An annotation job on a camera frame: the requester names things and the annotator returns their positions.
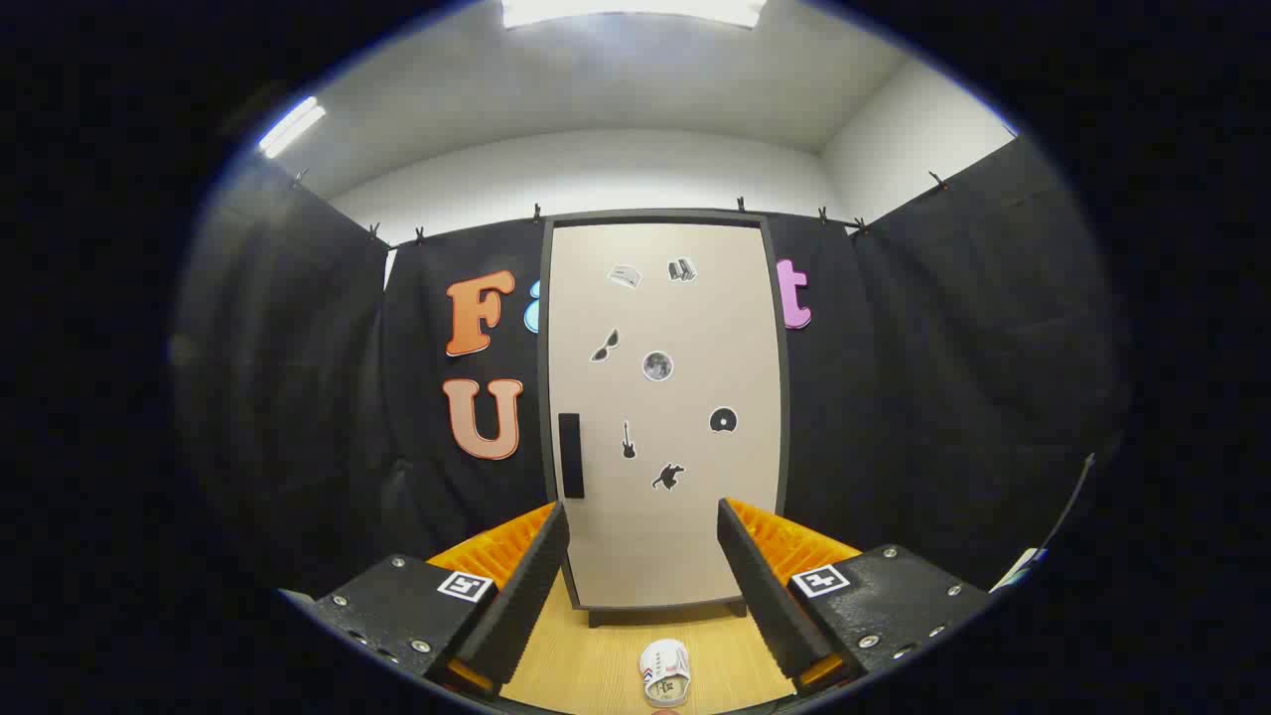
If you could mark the white canvas shoe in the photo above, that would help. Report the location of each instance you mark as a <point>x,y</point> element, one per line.
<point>663,663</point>

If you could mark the narrow ceiling light strip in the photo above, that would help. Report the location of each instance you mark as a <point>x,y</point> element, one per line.
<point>291,127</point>

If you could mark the dark grey shoe cabinet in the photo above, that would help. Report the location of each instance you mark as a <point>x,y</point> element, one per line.
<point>545,348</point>

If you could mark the white sheet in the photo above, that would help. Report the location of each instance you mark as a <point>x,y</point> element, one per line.
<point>1021,569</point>

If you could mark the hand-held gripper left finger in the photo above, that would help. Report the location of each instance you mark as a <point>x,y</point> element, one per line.
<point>526,606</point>

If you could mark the rectangular ceiling light panel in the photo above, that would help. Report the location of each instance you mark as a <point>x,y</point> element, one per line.
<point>635,10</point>

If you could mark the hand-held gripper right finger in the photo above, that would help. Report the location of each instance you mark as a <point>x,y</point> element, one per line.
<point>765,596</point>

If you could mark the beige shoe cabinet door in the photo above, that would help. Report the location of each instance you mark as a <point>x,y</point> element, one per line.
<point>685,328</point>

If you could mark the black backdrop cloth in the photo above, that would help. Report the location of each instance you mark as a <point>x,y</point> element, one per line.
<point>894,397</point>

